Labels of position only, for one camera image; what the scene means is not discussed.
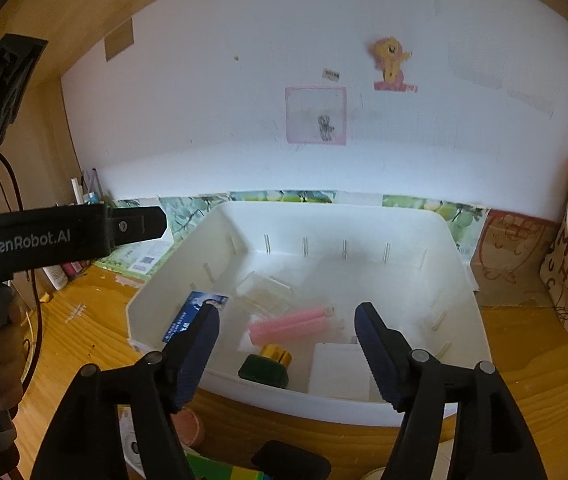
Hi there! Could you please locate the white plastic bin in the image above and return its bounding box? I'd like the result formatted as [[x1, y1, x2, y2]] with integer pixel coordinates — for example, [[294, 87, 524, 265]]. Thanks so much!
[[127, 201, 494, 428]]

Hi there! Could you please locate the green perfume bottle gold cap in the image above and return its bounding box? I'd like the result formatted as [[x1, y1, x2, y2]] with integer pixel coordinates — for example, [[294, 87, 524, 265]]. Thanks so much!
[[237, 344, 295, 390]]

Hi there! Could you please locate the white power adapter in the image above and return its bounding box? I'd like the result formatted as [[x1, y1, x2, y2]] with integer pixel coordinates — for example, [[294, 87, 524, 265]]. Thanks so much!
[[307, 341, 372, 402]]

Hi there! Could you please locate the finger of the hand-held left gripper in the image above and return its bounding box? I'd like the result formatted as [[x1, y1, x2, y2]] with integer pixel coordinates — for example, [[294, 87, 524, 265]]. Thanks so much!
[[106, 206, 168, 256]]

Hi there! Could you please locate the brown cardboard sheet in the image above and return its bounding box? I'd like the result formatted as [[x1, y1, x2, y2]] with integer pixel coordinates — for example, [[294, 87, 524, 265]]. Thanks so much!
[[474, 207, 565, 308]]

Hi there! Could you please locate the pink round puff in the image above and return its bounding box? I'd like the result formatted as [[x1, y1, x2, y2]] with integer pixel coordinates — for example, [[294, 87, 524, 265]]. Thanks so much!
[[171, 406, 206, 448]]

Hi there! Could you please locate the yellow pony wall sticker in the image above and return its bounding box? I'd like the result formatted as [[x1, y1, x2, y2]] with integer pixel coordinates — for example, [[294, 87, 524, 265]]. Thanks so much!
[[369, 36, 419, 93]]

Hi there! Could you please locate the colourful puzzle cube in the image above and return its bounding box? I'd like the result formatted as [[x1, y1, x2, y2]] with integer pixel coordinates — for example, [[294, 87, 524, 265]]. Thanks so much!
[[184, 452, 265, 480]]

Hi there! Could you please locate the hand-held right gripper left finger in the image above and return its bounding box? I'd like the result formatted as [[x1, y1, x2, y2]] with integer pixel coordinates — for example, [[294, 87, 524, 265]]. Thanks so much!
[[29, 302, 221, 480]]

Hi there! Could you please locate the person's left hand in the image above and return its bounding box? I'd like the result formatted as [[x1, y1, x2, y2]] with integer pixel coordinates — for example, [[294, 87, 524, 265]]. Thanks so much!
[[0, 287, 32, 412]]

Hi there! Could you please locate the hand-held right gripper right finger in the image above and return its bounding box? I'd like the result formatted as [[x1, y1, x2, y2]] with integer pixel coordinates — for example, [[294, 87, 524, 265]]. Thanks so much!
[[354, 302, 550, 480]]

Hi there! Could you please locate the pink can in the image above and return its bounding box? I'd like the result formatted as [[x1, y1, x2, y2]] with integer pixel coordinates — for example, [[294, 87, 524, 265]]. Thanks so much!
[[61, 260, 90, 281]]

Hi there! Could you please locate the blue label floss pick box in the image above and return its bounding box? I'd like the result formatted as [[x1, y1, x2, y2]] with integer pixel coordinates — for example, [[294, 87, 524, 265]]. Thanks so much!
[[161, 290, 230, 346]]

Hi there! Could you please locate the wooden shelf unit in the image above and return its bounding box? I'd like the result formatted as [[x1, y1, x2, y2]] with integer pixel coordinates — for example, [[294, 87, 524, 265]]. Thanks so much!
[[0, 0, 137, 211]]

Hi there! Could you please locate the white carton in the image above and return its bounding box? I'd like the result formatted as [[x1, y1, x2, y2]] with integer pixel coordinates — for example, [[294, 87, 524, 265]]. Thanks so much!
[[124, 237, 175, 276]]

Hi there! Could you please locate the clear plastic lid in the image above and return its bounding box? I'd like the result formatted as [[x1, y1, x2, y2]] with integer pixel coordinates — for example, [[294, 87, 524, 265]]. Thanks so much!
[[235, 271, 297, 317]]

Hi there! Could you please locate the pink square wall sticker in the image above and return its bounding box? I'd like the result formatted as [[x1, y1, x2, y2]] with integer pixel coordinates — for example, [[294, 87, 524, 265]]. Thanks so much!
[[284, 86, 348, 147]]

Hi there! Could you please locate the black charger plug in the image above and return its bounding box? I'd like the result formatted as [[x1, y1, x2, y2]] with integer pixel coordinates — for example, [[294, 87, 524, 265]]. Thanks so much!
[[250, 440, 330, 480]]

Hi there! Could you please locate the white compact camera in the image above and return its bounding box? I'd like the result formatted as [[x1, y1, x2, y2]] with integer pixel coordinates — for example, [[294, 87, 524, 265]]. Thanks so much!
[[118, 405, 147, 478]]

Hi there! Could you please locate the pink comb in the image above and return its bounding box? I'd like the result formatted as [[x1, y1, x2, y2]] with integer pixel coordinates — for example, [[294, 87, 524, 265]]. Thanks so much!
[[247, 305, 337, 347]]

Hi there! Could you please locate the leaf print poster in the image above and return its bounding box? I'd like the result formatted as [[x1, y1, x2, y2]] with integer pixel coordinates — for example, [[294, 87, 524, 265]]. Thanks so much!
[[96, 190, 490, 281]]

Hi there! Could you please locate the clear tape patch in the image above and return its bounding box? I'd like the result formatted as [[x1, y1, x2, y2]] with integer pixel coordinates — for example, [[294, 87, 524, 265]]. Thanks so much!
[[104, 19, 135, 61]]

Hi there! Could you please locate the white spray bottle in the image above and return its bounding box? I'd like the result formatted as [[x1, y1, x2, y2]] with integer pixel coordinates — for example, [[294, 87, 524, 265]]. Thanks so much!
[[43, 265, 67, 291]]

